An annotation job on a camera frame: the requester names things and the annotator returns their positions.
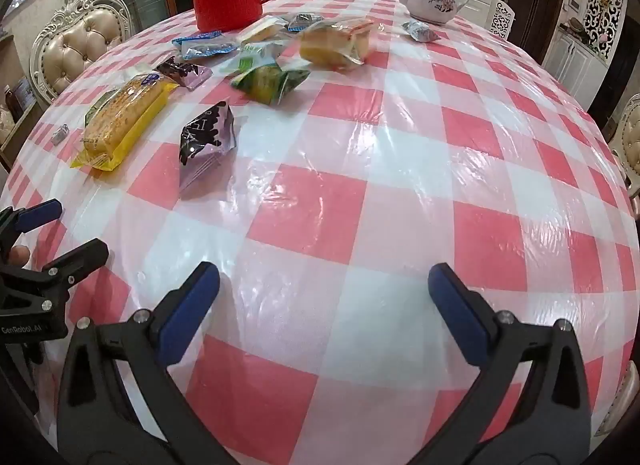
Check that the wooden side shelf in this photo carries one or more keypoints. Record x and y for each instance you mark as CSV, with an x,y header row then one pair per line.
x,y
15,115

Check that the small yellow cake packet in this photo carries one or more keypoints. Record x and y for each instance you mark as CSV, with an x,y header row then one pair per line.
x,y
262,30

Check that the blue clear snack packet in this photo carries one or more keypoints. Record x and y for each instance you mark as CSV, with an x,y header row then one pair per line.
x,y
205,47

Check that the beige tufted dining chair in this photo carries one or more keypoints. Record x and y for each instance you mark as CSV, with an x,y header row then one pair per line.
x,y
75,50
627,145

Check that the white lattice screen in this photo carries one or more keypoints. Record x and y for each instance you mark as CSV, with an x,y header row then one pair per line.
x,y
605,10

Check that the green yellow snack packet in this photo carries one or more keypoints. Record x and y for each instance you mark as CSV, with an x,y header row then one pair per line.
x,y
270,84

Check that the dark blue snack packet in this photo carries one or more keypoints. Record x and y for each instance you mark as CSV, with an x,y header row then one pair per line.
x,y
302,21

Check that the small grey object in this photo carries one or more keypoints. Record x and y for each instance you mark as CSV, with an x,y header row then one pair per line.
x,y
59,135

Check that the white green snack packet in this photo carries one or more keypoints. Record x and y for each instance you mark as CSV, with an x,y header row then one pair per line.
x,y
255,56

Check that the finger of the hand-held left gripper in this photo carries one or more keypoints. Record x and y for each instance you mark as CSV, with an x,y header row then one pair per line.
x,y
42,210
75,260

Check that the person's left hand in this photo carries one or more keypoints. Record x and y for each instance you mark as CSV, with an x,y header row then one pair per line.
x,y
20,256

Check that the long yellow cake packet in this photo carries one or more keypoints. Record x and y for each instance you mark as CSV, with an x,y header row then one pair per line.
x,y
120,120

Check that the orange bread packet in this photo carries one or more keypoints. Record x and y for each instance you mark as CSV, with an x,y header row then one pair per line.
x,y
330,45

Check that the silver blue snack packet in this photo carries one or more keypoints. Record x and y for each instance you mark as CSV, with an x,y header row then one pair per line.
x,y
420,32

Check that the small purple snack packet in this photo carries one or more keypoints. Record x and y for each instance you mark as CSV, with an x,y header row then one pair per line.
x,y
182,72

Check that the pink checked tablecloth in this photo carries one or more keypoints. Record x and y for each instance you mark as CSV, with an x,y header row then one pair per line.
x,y
350,195

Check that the large purple snack packet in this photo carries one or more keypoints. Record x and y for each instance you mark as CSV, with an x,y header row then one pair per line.
x,y
205,145

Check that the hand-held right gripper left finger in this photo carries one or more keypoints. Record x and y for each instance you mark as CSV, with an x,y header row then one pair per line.
x,y
192,305

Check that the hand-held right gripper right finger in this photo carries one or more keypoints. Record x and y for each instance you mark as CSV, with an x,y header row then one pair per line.
x,y
457,315

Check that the white low cabinet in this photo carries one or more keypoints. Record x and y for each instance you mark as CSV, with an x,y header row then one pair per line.
x,y
575,65

